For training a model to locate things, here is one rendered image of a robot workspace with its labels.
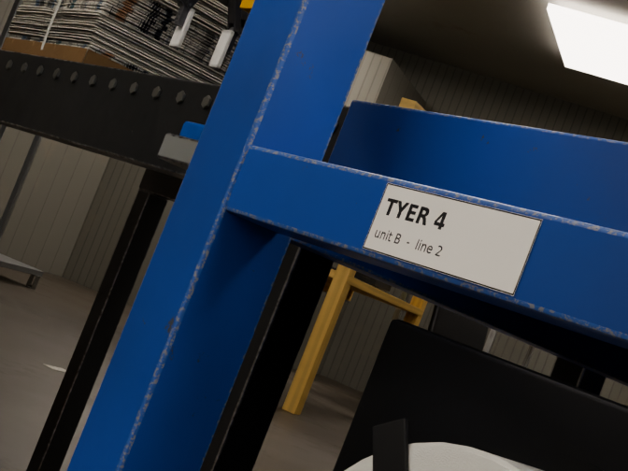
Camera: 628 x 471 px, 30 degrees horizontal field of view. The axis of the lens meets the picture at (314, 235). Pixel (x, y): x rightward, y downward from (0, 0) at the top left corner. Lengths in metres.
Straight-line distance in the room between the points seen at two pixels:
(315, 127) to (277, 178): 0.10
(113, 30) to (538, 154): 1.22
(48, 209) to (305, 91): 8.34
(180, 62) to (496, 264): 1.44
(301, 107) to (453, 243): 0.28
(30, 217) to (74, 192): 0.54
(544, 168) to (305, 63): 0.22
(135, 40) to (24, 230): 7.13
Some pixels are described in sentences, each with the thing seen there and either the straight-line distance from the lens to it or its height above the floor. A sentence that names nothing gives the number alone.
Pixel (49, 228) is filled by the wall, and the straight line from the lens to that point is 9.43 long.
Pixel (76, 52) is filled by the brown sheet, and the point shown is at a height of 0.84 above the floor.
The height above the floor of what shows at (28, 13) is 0.90.
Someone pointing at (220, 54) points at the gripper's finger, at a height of 0.93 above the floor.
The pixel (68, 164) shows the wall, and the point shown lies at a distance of 9.35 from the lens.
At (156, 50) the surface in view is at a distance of 2.10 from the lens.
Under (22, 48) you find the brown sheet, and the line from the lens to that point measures 2.29.
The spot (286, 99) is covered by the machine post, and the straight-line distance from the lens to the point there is 1.00.
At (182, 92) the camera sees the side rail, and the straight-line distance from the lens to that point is 1.51.
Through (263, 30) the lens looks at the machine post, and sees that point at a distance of 1.03.
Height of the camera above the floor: 0.60
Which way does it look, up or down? 3 degrees up
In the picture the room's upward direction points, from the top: 21 degrees clockwise
